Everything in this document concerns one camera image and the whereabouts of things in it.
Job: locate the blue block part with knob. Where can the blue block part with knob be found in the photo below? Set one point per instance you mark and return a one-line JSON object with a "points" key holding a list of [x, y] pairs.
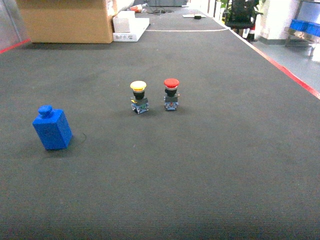
{"points": [[53, 128]]}

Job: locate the red mushroom push button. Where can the red mushroom push button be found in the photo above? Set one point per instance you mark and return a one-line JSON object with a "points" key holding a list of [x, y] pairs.
{"points": [[171, 96]]}

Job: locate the yellow mushroom push button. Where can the yellow mushroom push button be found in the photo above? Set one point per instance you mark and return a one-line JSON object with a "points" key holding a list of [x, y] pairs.
{"points": [[139, 102]]}

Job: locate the white flat carton box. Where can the white flat carton box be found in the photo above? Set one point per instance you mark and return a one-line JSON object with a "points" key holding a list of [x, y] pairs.
{"points": [[128, 27]]}

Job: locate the black office chair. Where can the black office chair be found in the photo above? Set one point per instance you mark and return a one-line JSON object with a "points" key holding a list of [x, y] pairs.
{"points": [[241, 14]]}

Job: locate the large cardboard box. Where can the large cardboard box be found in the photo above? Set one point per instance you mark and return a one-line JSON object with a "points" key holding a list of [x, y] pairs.
{"points": [[68, 21]]}

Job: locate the blue bins on far rack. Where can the blue bins on far rack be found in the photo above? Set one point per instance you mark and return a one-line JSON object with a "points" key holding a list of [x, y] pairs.
{"points": [[311, 28]]}

